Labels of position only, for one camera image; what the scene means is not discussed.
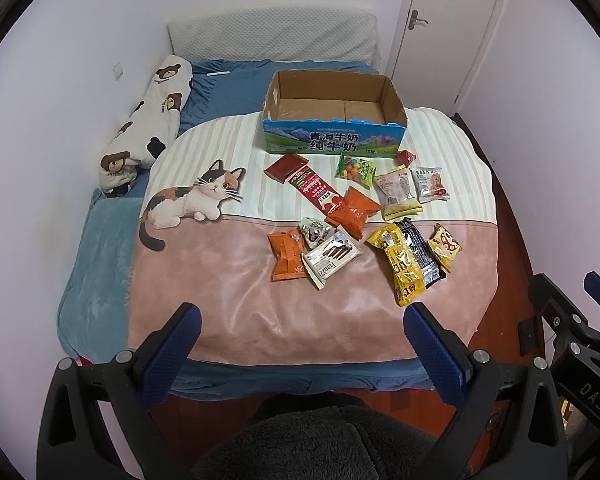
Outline yellow black noodle packet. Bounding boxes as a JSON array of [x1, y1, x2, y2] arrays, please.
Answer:
[[366, 219, 446, 307]]

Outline gumball candy bag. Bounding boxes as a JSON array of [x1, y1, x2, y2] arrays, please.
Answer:
[[335, 153, 376, 190]]

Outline light blue fleece blanket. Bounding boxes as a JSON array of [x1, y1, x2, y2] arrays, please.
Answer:
[[57, 192, 143, 363]]

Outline small yellow snack packet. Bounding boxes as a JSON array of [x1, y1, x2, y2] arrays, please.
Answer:
[[427, 223, 463, 273]]

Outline white chocolate stick packet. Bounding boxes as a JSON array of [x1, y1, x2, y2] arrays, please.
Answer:
[[302, 226, 363, 290]]

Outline cat print blanket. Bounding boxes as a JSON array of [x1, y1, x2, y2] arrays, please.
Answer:
[[128, 108, 498, 366]]

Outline dark fuzzy garment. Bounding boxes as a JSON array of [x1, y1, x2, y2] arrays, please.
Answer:
[[192, 392, 436, 479]]

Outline orange snack bag left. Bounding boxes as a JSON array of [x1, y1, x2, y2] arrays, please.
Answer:
[[268, 229, 308, 282]]

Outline orange snack bag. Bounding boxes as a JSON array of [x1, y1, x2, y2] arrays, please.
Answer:
[[326, 188, 381, 240], [268, 229, 308, 282]]

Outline orange snack bag right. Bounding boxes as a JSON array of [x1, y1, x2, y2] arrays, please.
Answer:
[[326, 188, 381, 240]]

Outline white dog print packet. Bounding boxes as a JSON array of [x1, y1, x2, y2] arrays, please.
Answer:
[[411, 167, 451, 204]]

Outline clear pastry packet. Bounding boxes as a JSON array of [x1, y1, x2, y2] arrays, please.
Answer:
[[374, 166, 422, 221]]

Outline small white cookie packet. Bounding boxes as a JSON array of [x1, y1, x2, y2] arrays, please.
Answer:
[[298, 217, 334, 250]]

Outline small red packet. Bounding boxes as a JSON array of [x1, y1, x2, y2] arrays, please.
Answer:
[[396, 150, 417, 167]]

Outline red long snack packet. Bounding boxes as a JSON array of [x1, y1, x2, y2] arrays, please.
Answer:
[[288, 165, 344, 216]]

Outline bear print long pillow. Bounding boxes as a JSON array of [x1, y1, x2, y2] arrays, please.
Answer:
[[98, 55, 193, 196]]

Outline dark red flat packet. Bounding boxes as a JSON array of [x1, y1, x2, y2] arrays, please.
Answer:
[[264, 154, 309, 183]]

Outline cardboard milk box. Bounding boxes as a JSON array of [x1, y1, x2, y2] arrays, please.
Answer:
[[262, 70, 407, 158]]

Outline blue bed sheet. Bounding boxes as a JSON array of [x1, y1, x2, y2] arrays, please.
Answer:
[[114, 60, 431, 401]]

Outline white door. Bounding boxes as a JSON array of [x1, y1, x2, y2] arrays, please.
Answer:
[[386, 0, 504, 115]]

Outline grey padded headboard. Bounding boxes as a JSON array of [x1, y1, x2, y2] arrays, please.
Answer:
[[166, 6, 380, 68]]

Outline white wall socket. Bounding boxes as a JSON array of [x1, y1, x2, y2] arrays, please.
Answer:
[[111, 63, 123, 80]]

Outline metal door handle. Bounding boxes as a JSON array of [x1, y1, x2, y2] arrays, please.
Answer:
[[407, 9, 429, 30]]

